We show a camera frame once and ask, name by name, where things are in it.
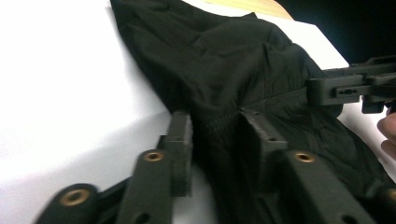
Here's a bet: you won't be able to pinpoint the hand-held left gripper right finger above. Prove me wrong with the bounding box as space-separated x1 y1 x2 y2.
238 107 289 191

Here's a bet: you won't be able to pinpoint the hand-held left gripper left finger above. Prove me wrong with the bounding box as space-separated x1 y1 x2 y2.
162 110 194 199

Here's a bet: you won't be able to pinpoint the black pants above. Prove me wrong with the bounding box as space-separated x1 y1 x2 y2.
109 0 396 224

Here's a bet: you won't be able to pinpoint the wooden table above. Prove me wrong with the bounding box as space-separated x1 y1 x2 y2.
204 0 294 21

